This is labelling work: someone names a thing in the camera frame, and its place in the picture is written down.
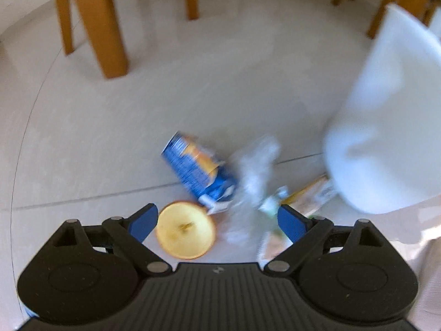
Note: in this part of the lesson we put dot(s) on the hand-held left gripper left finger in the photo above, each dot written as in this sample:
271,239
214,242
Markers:
143,222

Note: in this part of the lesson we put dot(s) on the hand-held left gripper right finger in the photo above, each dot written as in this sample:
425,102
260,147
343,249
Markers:
291,222

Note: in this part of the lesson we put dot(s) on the orange and white packet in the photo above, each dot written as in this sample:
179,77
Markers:
272,244

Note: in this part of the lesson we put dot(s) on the clear plastic bag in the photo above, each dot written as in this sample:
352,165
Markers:
256,165

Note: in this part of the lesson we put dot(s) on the blue milk carton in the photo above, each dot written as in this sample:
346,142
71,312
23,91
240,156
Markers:
193,165

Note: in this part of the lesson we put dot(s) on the white plastic trash bin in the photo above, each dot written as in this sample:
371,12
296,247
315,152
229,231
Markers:
386,127

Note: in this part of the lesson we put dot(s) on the thin wooden chair leg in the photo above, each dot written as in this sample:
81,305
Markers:
63,13

